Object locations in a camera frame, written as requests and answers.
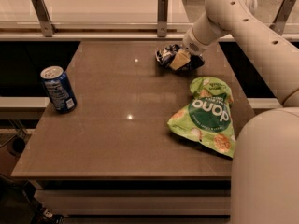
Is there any blue chip bag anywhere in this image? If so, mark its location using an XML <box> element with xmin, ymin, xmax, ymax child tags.
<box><xmin>155</xmin><ymin>44</ymin><xmax>205</xmax><ymax>72</ymax></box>

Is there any green chip bag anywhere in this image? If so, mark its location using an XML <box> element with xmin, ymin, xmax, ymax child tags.
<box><xmin>167</xmin><ymin>77</ymin><xmax>236</xmax><ymax>158</ymax></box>

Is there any right metal railing bracket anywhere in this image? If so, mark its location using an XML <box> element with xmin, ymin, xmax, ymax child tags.
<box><xmin>269</xmin><ymin>0</ymin><xmax>297</xmax><ymax>35</ymax></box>

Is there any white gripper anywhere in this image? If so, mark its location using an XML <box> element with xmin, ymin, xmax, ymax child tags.
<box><xmin>170</xmin><ymin>27</ymin><xmax>212</xmax><ymax>71</ymax></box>

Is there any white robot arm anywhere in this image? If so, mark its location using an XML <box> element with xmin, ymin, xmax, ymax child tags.
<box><xmin>182</xmin><ymin>0</ymin><xmax>299</xmax><ymax>224</ymax></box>

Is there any left metal railing bracket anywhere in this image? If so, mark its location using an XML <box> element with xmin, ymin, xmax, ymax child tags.
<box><xmin>31</xmin><ymin>0</ymin><xmax>55</xmax><ymax>37</ymax></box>

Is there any blue pepsi can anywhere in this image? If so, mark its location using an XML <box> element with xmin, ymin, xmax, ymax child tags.
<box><xmin>40</xmin><ymin>66</ymin><xmax>77</xmax><ymax>113</ymax></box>

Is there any middle metal railing bracket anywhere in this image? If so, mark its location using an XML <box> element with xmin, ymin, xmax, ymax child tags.
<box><xmin>157</xmin><ymin>0</ymin><xmax>168</xmax><ymax>37</ymax></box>

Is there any metal railing bracket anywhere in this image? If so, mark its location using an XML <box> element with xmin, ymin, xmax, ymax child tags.
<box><xmin>31</xmin><ymin>0</ymin><xmax>55</xmax><ymax>37</ymax></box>
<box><xmin>157</xmin><ymin>0</ymin><xmax>168</xmax><ymax>37</ymax></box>
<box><xmin>269</xmin><ymin>0</ymin><xmax>297</xmax><ymax>35</ymax></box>

